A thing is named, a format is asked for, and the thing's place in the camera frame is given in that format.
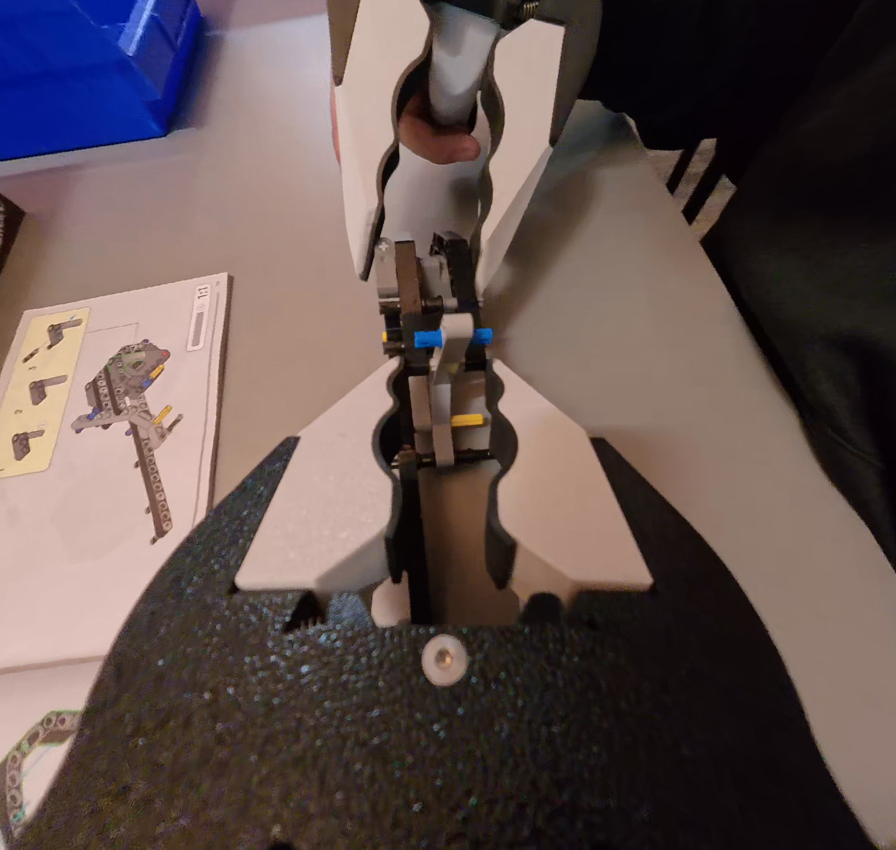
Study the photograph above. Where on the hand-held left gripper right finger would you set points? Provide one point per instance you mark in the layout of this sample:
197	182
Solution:
574	507

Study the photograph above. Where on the blue storage bin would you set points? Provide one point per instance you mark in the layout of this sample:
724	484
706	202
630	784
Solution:
70	59

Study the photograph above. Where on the person's right hand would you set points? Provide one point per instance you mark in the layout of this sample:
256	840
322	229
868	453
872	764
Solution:
437	144

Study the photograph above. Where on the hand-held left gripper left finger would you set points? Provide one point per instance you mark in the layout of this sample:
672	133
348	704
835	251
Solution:
322	500

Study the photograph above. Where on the toy instruction booklet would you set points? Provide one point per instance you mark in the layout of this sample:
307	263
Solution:
105	514

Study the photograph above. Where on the person's right forearm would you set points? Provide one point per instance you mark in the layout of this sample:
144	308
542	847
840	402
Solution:
665	38

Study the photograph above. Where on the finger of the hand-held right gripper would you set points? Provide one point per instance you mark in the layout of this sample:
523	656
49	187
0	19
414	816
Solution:
371	94
528	108

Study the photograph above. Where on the black grey toy brick assembly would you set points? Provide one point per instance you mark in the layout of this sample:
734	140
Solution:
448	353

